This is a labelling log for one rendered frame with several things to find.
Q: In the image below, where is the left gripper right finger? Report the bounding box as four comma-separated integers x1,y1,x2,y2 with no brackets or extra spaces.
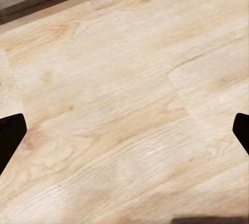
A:
232,113,249,155

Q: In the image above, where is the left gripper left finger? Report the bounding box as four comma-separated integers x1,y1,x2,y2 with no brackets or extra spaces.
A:
0,113,27,176

